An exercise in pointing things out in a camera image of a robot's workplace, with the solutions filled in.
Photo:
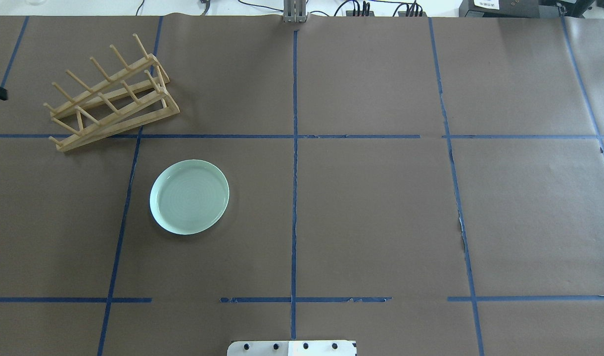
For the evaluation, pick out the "white mount base plate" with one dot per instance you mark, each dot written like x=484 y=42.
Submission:
x=293 y=348

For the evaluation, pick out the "black box with label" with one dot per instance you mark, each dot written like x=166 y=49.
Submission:
x=500 y=9

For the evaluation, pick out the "wooden plate rack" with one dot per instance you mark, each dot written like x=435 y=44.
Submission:
x=133 y=97

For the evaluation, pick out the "grey aluminium post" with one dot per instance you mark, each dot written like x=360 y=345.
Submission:
x=295 y=11

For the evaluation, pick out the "light green plate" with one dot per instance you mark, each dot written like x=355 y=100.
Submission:
x=189 y=197

